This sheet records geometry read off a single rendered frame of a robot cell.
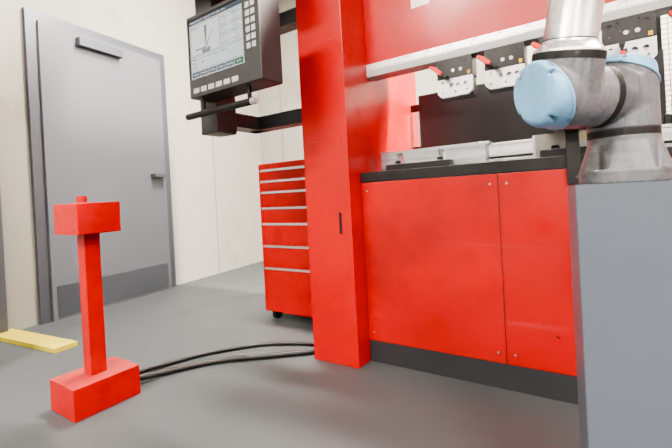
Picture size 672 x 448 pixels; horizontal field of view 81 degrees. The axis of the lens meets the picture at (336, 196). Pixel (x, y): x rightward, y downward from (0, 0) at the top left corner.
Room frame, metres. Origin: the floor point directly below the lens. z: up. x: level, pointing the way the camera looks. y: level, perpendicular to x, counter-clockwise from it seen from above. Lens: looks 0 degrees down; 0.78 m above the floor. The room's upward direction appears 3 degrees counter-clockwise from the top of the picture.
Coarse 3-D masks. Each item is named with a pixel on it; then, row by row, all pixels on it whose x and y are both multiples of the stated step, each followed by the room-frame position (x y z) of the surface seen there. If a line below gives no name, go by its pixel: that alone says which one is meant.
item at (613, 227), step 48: (576, 192) 0.71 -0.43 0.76; (624, 192) 0.68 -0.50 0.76; (576, 240) 0.74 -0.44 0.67; (624, 240) 0.68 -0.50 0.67; (576, 288) 0.78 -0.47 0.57; (624, 288) 0.69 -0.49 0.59; (576, 336) 0.84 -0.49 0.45; (624, 336) 0.69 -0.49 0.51; (624, 384) 0.69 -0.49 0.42; (624, 432) 0.69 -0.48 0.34
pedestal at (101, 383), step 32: (64, 224) 1.53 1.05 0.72; (96, 224) 1.52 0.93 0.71; (96, 256) 1.58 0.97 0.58; (96, 288) 1.58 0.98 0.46; (96, 320) 1.57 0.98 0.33; (96, 352) 1.57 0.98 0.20; (64, 384) 1.49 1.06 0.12; (96, 384) 1.50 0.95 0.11; (128, 384) 1.60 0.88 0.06; (64, 416) 1.48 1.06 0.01
